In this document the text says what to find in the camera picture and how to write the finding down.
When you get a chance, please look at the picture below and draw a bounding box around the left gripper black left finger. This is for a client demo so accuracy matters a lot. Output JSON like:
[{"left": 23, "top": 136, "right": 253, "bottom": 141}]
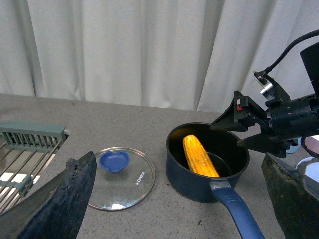
[{"left": 0, "top": 151, "right": 97, "bottom": 239}]

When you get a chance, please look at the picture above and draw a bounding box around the glass lid blue knob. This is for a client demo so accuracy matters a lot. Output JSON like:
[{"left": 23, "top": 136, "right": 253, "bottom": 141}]
[{"left": 88, "top": 147, "right": 156, "bottom": 211}]

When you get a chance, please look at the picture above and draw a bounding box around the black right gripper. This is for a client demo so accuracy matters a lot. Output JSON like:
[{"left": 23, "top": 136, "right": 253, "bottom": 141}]
[{"left": 210, "top": 91, "right": 319, "bottom": 158}]

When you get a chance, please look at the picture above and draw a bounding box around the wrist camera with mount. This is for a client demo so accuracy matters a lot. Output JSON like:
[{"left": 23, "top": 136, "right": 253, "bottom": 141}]
[{"left": 251, "top": 70, "right": 292, "bottom": 103}]

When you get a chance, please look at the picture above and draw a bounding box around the pink bowl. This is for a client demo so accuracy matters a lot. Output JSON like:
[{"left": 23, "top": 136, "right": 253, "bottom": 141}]
[{"left": 301, "top": 135, "right": 319, "bottom": 159}]

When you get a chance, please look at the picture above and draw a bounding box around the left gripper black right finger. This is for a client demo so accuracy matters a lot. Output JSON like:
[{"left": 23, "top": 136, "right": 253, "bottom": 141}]
[{"left": 262, "top": 154, "right": 319, "bottom": 239}]

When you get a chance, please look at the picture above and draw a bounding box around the black cable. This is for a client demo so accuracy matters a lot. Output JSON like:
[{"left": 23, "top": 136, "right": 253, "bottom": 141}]
[{"left": 264, "top": 29, "right": 319, "bottom": 75}]

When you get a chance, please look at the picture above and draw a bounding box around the green metal dish rack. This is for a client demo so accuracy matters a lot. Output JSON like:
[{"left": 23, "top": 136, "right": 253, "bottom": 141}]
[{"left": 0, "top": 120, "right": 68, "bottom": 213}]

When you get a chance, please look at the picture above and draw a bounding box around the light blue cup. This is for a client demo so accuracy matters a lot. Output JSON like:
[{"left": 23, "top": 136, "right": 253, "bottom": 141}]
[{"left": 286, "top": 137, "right": 301, "bottom": 154}]

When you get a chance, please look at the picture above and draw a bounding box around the light blue plate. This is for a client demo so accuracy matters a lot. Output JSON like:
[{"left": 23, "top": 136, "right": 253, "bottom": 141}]
[{"left": 296, "top": 157, "right": 319, "bottom": 182}]

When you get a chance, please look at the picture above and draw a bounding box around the white curtain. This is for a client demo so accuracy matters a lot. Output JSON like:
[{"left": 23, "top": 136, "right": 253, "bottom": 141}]
[{"left": 0, "top": 0, "right": 319, "bottom": 112}]

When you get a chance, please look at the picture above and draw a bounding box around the yellow corn cob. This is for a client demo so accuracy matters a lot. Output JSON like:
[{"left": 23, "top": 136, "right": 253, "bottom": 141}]
[{"left": 183, "top": 135, "right": 220, "bottom": 178}]

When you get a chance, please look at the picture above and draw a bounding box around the dark blue pot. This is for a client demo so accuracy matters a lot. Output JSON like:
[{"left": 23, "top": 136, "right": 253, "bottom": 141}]
[{"left": 166, "top": 123, "right": 264, "bottom": 239}]

